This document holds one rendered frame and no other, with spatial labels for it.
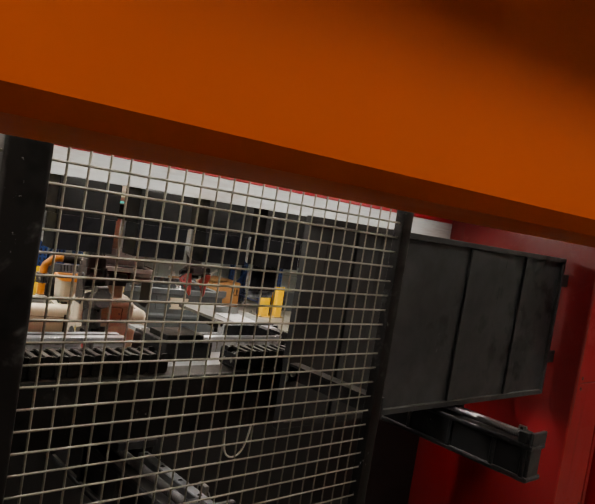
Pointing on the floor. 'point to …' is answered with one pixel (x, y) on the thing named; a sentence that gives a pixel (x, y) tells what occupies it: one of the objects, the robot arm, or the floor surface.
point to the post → (1, 313)
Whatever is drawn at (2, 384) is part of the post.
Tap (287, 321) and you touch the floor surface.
